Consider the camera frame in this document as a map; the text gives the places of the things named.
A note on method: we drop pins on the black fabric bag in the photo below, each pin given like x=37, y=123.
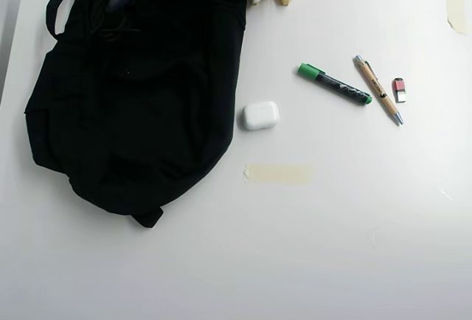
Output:
x=140, y=113

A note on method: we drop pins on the white earbuds case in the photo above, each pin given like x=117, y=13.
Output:
x=260, y=115

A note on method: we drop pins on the green black marker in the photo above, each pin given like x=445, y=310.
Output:
x=339, y=86

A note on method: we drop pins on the long masking tape strip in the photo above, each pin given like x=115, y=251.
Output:
x=279, y=173

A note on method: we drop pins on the wooden ballpoint pen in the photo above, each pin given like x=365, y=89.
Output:
x=378, y=89

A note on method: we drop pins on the red usb stick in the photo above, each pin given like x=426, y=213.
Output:
x=400, y=89

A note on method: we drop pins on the torn masking tape piece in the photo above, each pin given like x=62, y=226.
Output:
x=457, y=10

